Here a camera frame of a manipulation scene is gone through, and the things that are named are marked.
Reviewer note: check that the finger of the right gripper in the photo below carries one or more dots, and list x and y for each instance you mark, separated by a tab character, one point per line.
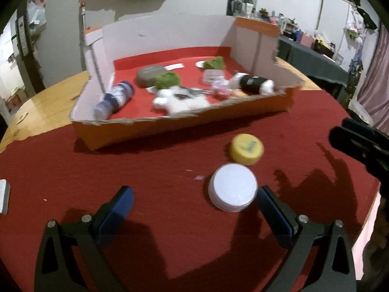
372	156
366	131

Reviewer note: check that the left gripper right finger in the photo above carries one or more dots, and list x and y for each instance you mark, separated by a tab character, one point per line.
333	267

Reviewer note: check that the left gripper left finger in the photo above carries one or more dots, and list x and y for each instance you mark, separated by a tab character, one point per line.
56	267

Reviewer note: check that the black white plush roll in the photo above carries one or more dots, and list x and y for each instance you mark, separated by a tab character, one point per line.
251	84

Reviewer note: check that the yellow round tin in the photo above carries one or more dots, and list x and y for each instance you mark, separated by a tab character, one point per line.
246	149

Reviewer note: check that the white round jar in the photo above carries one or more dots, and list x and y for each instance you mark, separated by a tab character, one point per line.
232	188

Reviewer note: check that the dark blue ink bottle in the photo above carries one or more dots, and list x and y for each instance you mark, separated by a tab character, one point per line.
114	100

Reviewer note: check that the small pink doll figurine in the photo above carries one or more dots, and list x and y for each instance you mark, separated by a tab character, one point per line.
222	91

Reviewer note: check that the white fluffy bunny plush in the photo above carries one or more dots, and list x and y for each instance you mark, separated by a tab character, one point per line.
178	99

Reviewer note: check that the green fuzzy scrunchie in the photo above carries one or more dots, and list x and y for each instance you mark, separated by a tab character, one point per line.
167	80
216	63

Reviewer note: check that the grey eye shadow case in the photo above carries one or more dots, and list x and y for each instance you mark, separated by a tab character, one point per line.
146	76

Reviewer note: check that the clear plastic small box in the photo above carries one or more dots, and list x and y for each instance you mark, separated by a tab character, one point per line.
213	75

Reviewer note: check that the pink curtain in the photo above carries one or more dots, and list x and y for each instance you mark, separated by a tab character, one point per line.
373	95

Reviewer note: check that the dark green covered table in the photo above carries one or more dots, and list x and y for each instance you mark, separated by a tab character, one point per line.
309	62

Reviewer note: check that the white square charger device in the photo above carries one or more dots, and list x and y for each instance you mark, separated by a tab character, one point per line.
4	196

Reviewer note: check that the red knitted mat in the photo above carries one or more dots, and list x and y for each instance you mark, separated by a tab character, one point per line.
174	238

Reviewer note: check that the white wardrobe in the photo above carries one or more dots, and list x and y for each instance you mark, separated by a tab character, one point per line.
340	25

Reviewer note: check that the small paper tag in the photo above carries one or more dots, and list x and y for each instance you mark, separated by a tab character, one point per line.
22	117

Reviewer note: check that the orange cardboard box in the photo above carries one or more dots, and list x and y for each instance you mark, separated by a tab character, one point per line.
117	51

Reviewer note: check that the mop pole with orange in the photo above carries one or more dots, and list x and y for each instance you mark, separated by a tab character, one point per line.
82	27

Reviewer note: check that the black door frame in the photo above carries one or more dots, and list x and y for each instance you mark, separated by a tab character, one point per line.
28	65

